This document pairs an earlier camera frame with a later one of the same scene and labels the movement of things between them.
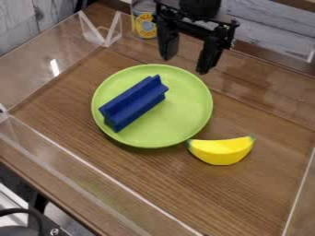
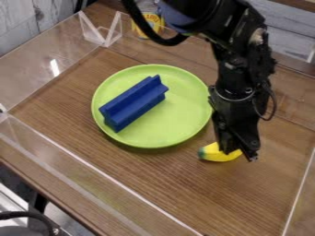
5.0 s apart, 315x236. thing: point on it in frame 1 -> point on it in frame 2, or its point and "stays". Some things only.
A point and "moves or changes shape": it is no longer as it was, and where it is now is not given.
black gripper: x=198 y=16 -> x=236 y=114
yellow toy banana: x=222 y=151 moves or changes shape
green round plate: x=174 y=121 stays
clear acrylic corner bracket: x=92 y=33 stays
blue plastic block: x=134 y=101 stays
